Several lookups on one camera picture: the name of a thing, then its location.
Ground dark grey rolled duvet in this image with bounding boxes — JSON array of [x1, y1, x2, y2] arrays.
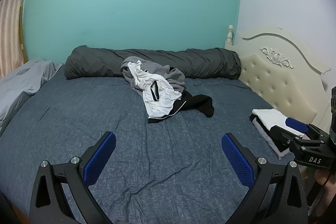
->
[[64, 46, 241, 80]]

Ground white polo shirt black trim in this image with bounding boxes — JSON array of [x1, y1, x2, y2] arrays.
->
[[128, 61, 187, 124]]

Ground person's right hand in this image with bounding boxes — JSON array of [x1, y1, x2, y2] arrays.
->
[[314, 169, 336, 210]]

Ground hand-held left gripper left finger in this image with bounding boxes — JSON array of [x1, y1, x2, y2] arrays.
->
[[30, 131, 117, 224]]

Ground stack of folded clothes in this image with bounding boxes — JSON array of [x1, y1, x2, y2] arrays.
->
[[249, 114, 286, 153]]

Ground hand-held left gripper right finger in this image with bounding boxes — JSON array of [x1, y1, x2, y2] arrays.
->
[[221, 133, 309, 224]]

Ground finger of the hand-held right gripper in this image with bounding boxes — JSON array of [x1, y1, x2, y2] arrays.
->
[[270, 126, 310, 152], [285, 117, 328, 140]]

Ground cream tufted headboard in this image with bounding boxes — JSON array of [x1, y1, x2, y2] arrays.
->
[[224, 25, 332, 135]]

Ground folded white and black clothes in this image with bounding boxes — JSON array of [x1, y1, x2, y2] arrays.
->
[[253, 124, 292, 160], [251, 109, 292, 131]]

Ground black garment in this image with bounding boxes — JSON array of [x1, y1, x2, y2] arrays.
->
[[171, 90, 214, 118]]

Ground grey garment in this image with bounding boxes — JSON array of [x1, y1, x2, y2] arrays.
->
[[120, 56, 186, 93]]

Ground bed with blue sheet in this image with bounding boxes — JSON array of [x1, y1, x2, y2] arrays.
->
[[0, 64, 302, 224]]

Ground light grey blanket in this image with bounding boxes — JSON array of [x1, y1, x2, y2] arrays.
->
[[0, 59, 63, 135]]

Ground pink striped curtain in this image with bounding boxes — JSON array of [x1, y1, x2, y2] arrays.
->
[[0, 0, 40, 77]]

